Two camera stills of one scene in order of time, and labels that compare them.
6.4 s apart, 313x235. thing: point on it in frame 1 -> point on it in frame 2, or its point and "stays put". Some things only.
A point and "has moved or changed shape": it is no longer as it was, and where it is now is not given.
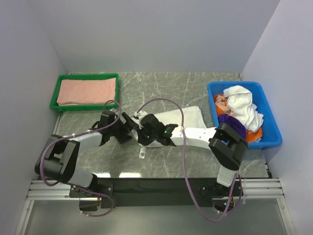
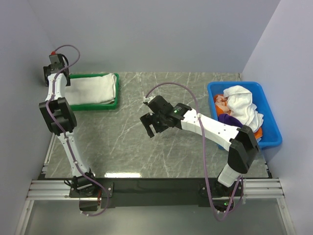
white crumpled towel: x=240 y=104 stays put
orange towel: x=221 y=103 stays put
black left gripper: x=130 y=125 -> x=46 y=68
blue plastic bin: x=271 y=134 stays put
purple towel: x=233 y=123 stays put
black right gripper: x=141 y=140 -> x=148 y=119
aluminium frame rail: x=270 y=188 stays put
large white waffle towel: x=188 y=117 has moved or changed shape
